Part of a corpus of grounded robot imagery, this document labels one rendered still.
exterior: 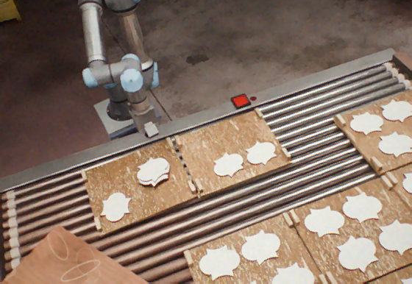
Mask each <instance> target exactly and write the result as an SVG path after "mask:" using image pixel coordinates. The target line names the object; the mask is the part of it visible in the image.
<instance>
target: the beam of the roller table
mask: <svg viewBox="0 0 412 284"><path fill-rule="evenodd" d="M393 54H396V52H395V51H394V50H393V49H392V48H389V49H385V50H382V51H381V52H377V53H374V54H370V55H368V56H365V57H362V58H359V59H356V60H353V61H350V62H348V63H344V64H341V65H337V66H335V67H332V68H328V69H326V70H324V71H320V72H318V73H315V74H312V75H310V76H307V77H303V78H302V77H301V78H299V79H295V80H292V81H290V82H286V83H283V84H281V85H277V86H274V87H272V88H268V89H265V90H262V91H260V92H257V93H253V94H251V95H248V96H247V97H248V98H249V100H250V102H251V103H252V105H250V106H248V107H244V108H241V109H239V110H236V108H235V106H234V105H233V103H232V102H227V103H224V104H220V105H218V106H215V107H212V108H209V109H206V110H203V111H200V112H198V113H194V114H192V115H189V116H186V117H183V118H179V119H177V120H174V121H170V122H168V123H165V124H161V125H160V126H159V127H157V131H158V132H159V135H157V136H155V137H153V138H150V139H149V138H146V137H145V135H144V134H145V133H144V134H142V135H140V134H139V132H137V133H135V134H132V135H128V136H126V137H123V138H120V139H118V140H115V141H111V142H109V143H105V144H102V145H100V146H96V147H93V148H91V149H87V150H85V151H82V152H78V153H76V154H71V155H67V156H65V157H61V158H58V159H56V160H52V161H49V162H47V163H44V164H41V165H39V166H35V167H32V168H28V169H26V170H23V171H20V172H17V173H14V174H11V175H8V176H6V177H2V178H0V194H5V193H6V192H8V191H11V190H16V189H19V188H22V187H25V186H28V185H31V184H34V183H36V182H40V181H42V180H46V179H48V178H50V177H54V176H57V175H59V174H63V173H66V172H68V171H72V170H74V169H76V168H80V167H83V166H86V165H89V164H91V163H95V162H98V161H100V160H104V159H107V158H109V157H112V156H115V155H119V154H121V153H125V152H129V151H132V150H134V149H138V148H141V147H143V146H147V145H149V144H151V143H155V142H158V141H161V140H164V139H167V138H170V137H173V136H175V135H179V134H182V133H184V132H187V131H190V130H193V129H196V128H198V127H202V126H204V125H207V124H211V123H213V122H216V121H220V120H222V119H225V118H228V117H230V116H234V115H237V114H239V113H243V112H246V111H248V110H252V109H255V108H257V107H261V106H263V105H265V104H268V103H271V102H275V101H277V100H280V99H284V98H286V97H289V96H293V95H295V94H298V93H301V92H303V91H306V90H310V89H312V88H316V87H318V86H321V85H325V84H327V83H329V82H333V81H336V80H337V79H338V80H340V79H343V78H346V77H350V76H352V75H355V74H359V73H361V72H364V71H368V70H370V69H373V68H376V67H378V66H381V65H382V64H384V63H390V62H391V58H392V55H393ZM252 96H256V97H257V99H256V100H255V101H252V100H251V99H250V97H252Z"/></svg>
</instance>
